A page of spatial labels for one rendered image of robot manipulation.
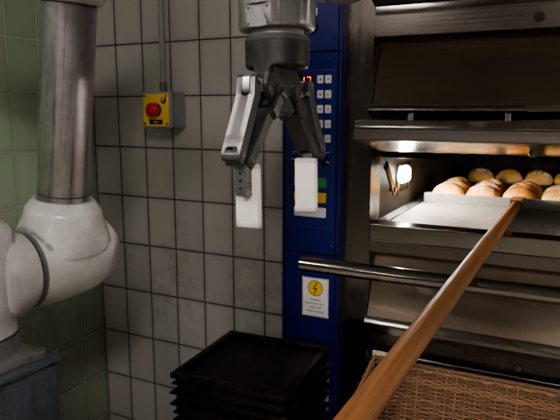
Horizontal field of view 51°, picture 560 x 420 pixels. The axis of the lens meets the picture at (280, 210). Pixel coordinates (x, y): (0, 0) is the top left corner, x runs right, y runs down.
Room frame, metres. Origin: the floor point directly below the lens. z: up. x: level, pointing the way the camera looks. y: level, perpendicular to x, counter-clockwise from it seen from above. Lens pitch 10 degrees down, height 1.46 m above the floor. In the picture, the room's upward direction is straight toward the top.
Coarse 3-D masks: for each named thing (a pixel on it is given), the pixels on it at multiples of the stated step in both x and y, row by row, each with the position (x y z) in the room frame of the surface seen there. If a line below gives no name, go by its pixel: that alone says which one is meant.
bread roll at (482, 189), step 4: (480, 184) 1.78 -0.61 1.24; (484, 184) 1.76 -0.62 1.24; (472, 188) 1.77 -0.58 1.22; (476, 188) 1.76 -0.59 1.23; (480, 188) 1.76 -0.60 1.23; (484, 188) 1.75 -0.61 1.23; (488, 188) 1.75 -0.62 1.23; (492, 188) 1.75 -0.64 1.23; (468, 192) 1.78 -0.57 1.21; (472, 192) 1.76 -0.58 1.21; (476, 192) 1.76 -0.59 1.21; (480, 192) 1.75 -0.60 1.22; (484, 192) 1.74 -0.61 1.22; (488, 192) 1.74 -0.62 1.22; (492, 192) 1.74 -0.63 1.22; (496, 192) 1.74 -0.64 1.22; (488, 196) 1.74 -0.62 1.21; (492, 196) 1.73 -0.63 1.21; (496, 196) 1.74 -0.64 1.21
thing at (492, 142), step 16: (368, 144) 1.37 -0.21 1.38; (384, 144) 1.35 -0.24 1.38; (400, 144) 1.32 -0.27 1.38; (416, 144) 1.30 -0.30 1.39; (432, 144) 1.28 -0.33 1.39; (448, 144) 1.26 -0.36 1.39; (464, 144) 1.23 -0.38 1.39; (480, 144) 1.21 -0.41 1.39; (496, 144) 1.19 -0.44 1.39; (512, 144) 1.17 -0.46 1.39; (528, 144) 1.16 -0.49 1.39; (544, 144) 1.14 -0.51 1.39
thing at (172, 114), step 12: (144, 96) 1.67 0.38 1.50; (156, 96) 1.65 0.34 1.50; (168, 96) 1.64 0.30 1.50; (180, 96) 1.68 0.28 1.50; (144, 108) 1.67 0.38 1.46; (168, 108) 1.64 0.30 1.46; (180, 108) 1.67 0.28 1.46; (144, 120) 1.67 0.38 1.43; (156, 120) 1.65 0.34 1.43; (168, 120) 1.64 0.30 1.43; (180, 120) 1.67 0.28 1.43
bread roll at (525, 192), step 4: (512, 188) 1.72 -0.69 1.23; (516, 188) 1.71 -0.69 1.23; (520, 188) 1.71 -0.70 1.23; (524, 188) 1.70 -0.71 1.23; (528, 188) 1.70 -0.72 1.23; (504, 192) 1.74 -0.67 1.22; (508, 192) 1.72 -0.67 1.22; (512, 192) 1.71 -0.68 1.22; (516, 192) 1.71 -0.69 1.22; (520, 192) 1.70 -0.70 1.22; (524, 192) 1.69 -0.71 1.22; (528, 192) 1.69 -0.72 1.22; (532, 192) 1.69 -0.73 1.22; (504, 196) 1.73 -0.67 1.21; (508, 196) 1.72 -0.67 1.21; (512, 196) 1.71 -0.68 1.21; (520, 196) 1.69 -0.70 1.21; (524, 196) 1.69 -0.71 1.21; (528, 196) 1.69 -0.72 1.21; (532, 196) 1.69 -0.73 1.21; (536, 196) 1.69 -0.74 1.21
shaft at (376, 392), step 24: (504, 216) 1.38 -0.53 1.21; (480, 240) 1.14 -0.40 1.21; (480, 264) 1.00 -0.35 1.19; (456, 288) 0.83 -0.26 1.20; (432, 312) 0.72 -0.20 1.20; (408, 336) 0.64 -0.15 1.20; (432, 336) 0.68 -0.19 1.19; (384, 360) 0.58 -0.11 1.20; (408, 360) 0.59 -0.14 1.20; (384, 384) 0.53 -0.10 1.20; (360, 408) 0.48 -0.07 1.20
